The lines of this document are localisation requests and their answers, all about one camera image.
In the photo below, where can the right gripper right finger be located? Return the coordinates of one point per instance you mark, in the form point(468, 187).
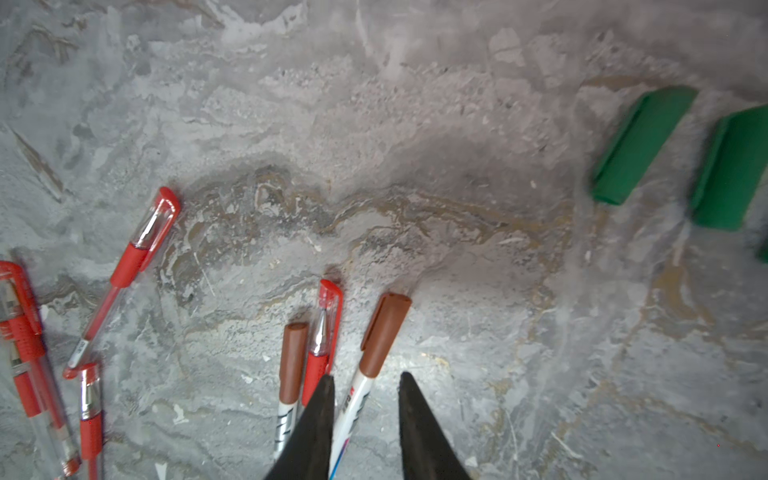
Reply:
point(426, 452)

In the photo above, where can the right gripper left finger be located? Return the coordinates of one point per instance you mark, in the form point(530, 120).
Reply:
point(308, 451)

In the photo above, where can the green pen cap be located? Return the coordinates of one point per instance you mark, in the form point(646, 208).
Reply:
point(733, 167)
point(638, 140)

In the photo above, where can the red gel pen right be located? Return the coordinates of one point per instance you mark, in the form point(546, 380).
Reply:
point(323, 337)

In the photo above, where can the red gel pen long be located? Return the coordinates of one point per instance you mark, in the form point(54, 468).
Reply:
point(91, 420)

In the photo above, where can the red gel pen upper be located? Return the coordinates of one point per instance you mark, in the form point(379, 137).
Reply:
point(143, 245)

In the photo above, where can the red gel pen middle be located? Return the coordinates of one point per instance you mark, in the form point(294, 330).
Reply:
point(27, 352)

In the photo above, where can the red gel pen left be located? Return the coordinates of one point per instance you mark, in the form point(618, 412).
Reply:
point(17, 300)

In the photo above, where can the brown marker left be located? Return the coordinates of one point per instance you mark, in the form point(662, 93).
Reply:
point(290, 380)

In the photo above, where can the brown marker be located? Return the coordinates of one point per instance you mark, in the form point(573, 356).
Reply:
point(290, 380)
point(380, 335)

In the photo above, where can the brown marker right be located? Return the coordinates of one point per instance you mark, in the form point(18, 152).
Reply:
point(380, 335)

